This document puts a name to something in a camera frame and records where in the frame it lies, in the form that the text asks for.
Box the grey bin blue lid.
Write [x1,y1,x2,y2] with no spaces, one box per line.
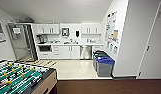
[95,55,116,78]

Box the grey bin green lid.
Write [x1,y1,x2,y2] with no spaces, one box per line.
[92,50,109,71]

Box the stainless steel refrigerator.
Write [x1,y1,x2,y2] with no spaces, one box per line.
[7,23,39,63]

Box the green foosball table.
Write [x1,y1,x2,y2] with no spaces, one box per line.
[0,59,59,94]

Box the white paper fridge notice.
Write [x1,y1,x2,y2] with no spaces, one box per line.
[12,27,21,35]

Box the white door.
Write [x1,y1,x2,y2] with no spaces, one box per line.
[137,1,161,80]

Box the wide white drawer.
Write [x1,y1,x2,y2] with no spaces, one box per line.
[38,52,52,60]

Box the white double-door base cabinet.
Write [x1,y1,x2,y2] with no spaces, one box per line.
[60,45,81,60]

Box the large colourful wall poster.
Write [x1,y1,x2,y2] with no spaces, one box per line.
[105,10,120,46]

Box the grey paper towel dispenser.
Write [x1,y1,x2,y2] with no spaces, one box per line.
[61,27,70,38]

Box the stainless steel dishwasher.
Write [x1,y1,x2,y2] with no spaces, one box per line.
[79,45,93,60]

